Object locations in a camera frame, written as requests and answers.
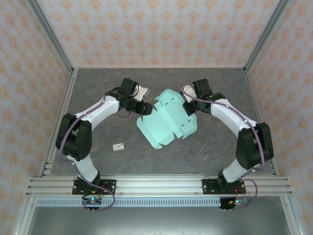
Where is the aluminium frame post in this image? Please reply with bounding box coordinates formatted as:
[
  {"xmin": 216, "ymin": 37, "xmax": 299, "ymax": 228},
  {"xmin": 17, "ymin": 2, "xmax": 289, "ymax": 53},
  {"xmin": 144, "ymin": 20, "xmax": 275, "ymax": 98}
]
[
  {"xmin": 244, "ymin": 0, "xmax": 291, "ymax": 74},
  {"xmin": 25, "ymin": 0, "xmax": 74, "ymax": 74}
]

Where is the long aluminium mounting beam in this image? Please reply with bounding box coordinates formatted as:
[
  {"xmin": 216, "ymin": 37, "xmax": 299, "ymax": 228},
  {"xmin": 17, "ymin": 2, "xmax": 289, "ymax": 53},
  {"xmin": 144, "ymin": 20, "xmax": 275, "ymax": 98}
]
[{"xmin": 25, "ymin": 175, "xmax": 293, "ymax": 196}]

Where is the foldable paper box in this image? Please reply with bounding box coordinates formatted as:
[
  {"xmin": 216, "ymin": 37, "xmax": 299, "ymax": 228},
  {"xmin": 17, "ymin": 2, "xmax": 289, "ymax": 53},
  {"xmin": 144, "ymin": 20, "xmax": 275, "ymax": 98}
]
[{"xmin": 136, "ymin": 89, "xmax": 198, "ymax": 150}]

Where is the aluminium frame leg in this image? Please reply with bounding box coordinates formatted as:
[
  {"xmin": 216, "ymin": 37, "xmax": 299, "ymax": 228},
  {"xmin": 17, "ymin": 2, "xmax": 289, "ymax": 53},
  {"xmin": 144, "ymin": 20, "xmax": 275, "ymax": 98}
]
[
  {"xmin": 12, "ymin": 195, "xmax": 38, "ymax": 235},
  {"xmin": 279, "ymin": 195, "xmax": 304, "ymax": 235}
]

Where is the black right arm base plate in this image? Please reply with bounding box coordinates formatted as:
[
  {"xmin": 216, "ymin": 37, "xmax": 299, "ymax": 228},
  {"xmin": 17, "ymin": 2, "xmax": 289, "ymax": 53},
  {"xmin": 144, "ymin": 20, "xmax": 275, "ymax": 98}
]
[{"xmin": 202, "ymin": 178, "xmax": 246, "ymax": 195}]

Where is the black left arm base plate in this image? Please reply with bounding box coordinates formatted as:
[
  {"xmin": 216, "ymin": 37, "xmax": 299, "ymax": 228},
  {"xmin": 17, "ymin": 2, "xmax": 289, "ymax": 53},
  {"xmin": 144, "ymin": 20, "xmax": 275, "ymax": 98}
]
[{"xmin": 71, "ymin": 179, "xmax": 117, "ymax": 195}]

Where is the aluminium table side rail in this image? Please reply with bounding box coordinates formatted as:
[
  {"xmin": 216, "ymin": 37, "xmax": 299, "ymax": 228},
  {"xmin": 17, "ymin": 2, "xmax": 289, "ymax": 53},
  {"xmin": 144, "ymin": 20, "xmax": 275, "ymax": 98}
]
[
  {"xmin": 39, "ymin": 68, "xmax": 79, "ymax": 177},
  {"xmin": 244, "ymin": 68, "xmax": 278, "ymax": 177}
]

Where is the grey metal sheet shelf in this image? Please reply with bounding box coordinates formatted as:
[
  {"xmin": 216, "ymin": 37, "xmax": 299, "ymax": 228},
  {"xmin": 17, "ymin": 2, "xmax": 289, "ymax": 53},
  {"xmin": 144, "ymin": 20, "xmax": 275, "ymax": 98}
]
[{"xmin": 24, "ymin": 207, "xmax": 294, "ymax": 235}]

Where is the grey slotted cable duct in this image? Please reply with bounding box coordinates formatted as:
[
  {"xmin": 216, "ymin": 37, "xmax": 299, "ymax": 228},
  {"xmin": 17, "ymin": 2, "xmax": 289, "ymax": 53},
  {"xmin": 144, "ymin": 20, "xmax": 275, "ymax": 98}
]
[{"xmin": 36, "ymin": 197, "xmax": 222, "ymax": 208}]

